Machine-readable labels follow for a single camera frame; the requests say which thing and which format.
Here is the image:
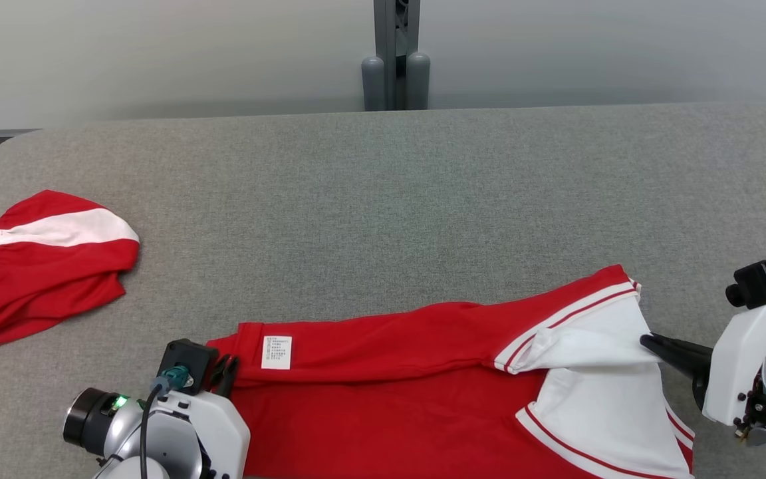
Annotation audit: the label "grey partition post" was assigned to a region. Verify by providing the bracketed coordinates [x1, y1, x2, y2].
[361, 0, 432, 112]

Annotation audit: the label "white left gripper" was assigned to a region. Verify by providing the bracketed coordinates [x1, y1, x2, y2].
[157, 355, 251, 479]

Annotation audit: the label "red white jersey shirt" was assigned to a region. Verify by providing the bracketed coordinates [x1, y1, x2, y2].
[207, 264, 696, 479]

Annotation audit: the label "red shorts with white stripe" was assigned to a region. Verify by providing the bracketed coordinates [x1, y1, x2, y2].
[0, 190, 141, 345]

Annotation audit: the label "black cable with teal plug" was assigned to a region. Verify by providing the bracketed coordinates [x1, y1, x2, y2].
[138, 366, 191, 479]

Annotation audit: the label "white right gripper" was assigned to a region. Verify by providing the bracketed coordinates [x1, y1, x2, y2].
[639, 298, 766, 426]

